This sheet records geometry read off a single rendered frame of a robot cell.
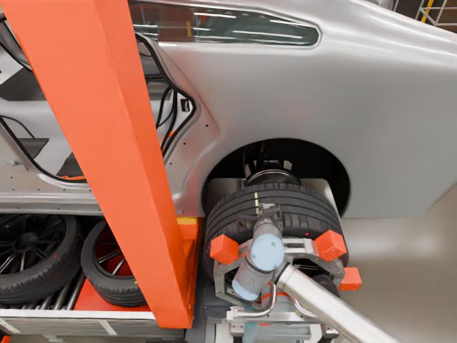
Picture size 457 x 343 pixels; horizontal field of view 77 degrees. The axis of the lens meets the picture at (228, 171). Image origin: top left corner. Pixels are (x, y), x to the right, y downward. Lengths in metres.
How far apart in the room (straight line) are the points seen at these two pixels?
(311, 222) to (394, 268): 1.55
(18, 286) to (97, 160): 1.48
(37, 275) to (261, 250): 1.56
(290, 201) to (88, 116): 0.83
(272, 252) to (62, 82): 0.64
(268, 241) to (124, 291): 1.17
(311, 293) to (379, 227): 1.92
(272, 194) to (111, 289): 1.09
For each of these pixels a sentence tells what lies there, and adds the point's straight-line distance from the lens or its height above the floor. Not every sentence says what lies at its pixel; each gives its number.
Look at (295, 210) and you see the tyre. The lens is 1.19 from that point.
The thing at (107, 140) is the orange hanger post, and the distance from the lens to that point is 0.70.
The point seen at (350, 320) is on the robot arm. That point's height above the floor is 1.18.
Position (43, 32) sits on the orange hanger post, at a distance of 0.63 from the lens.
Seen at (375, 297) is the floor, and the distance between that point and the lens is 2.47.
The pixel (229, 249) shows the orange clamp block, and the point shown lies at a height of 1.10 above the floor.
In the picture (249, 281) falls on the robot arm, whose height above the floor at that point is 1.27.
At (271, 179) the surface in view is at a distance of 1.60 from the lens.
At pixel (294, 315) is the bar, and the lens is 1.19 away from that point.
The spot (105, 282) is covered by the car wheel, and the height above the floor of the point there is 0.50.
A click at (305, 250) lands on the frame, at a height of 1.12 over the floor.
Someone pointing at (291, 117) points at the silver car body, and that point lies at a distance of 1.24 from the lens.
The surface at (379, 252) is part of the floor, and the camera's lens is 2.69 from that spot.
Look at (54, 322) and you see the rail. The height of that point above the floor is 0.34.
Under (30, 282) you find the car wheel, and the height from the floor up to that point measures 0.48.
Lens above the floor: 2.07
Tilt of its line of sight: 43 degrees down
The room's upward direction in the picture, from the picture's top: 1 degrees counter-clockwise
